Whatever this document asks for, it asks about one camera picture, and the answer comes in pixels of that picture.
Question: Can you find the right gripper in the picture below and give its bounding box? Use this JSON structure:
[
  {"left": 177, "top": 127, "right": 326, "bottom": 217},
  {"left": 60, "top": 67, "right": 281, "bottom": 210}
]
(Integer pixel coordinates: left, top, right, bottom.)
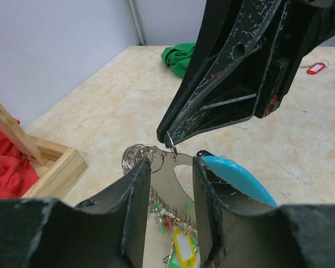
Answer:
[{"left": 166, "top": 1, "right": 335, "bottom": 145}]

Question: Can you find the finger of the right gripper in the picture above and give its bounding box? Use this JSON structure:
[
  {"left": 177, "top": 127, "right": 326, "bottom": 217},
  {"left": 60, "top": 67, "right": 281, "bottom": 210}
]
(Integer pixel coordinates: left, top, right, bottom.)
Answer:
[{"left": 156, "top": 1, "right": 242, "bottom": 143}]

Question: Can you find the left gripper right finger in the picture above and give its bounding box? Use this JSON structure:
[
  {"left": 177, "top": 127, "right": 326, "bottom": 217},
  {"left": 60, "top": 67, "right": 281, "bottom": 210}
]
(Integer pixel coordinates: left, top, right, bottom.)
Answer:
[{"left": 193, "top": 157, "right": 279, "bottom": 267}]

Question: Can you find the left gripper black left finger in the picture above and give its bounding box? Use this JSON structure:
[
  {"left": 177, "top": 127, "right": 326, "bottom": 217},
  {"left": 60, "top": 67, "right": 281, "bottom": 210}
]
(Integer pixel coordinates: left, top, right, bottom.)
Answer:
[{"left": 75, "top": 158, "right": 151, "bottom": 267}]

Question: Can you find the large metal keyring with keys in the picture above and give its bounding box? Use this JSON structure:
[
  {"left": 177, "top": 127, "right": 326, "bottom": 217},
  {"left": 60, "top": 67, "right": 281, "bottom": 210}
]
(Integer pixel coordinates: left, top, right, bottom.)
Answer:
[{"left": 121, "top": 131, "right": 279, "bottom": 268}]

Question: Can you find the green cloth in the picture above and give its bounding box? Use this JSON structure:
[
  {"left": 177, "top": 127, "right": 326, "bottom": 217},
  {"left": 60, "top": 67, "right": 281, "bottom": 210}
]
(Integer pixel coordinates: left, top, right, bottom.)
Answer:
[{"left": 161, "top": 42, "right": 195, "bottom": 78}]

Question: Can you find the wooden rack tray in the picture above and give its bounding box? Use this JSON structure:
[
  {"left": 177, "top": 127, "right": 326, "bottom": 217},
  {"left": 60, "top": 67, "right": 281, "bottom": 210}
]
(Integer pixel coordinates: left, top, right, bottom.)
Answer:
[{"left": 0, "top": 103, "right": 88, "bottom": 199}]

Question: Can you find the red tagged key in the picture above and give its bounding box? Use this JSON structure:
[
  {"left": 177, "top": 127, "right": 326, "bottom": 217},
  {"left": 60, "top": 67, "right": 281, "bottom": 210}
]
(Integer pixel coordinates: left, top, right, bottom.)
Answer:
[{"left": 299, "top": 60, "right": 330, "bottom": 75}]

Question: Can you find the red cloth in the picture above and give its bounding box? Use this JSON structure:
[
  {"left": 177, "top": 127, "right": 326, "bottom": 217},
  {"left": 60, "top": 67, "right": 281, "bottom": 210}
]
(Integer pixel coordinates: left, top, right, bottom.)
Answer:
[{"left": 0, "top": 130, "right": 39, "bottom": 199}]

